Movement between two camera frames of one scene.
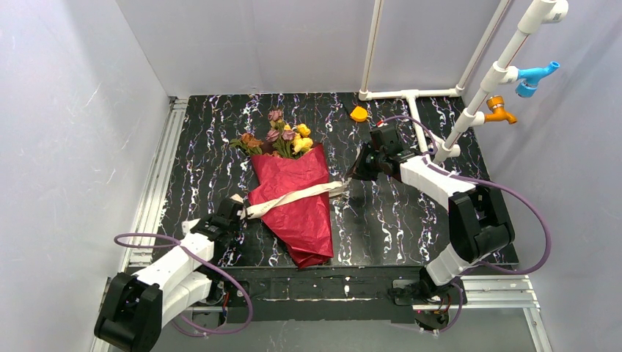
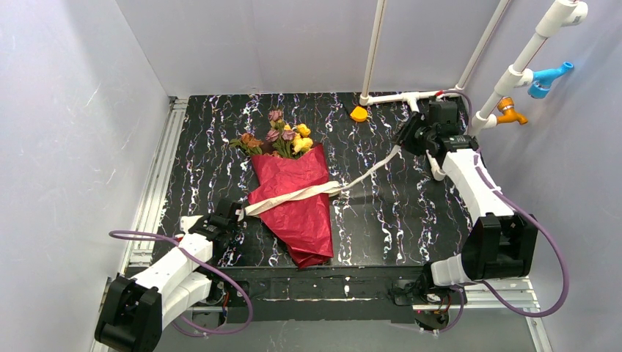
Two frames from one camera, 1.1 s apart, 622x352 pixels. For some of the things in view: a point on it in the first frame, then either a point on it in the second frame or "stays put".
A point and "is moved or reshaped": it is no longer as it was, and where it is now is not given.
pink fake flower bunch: [277, 142] stays put
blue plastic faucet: [531, 76] -> [543, 78]
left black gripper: [231, 211] stays put
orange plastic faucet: [496, 105] -> [506, 105]
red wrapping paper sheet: [304, 227] stays put
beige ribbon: [332, 187] is moved or reshaped
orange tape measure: [359, 114] stays put
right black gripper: [367, 162] -> [414, 136]
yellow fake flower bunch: [302, 143] stays put
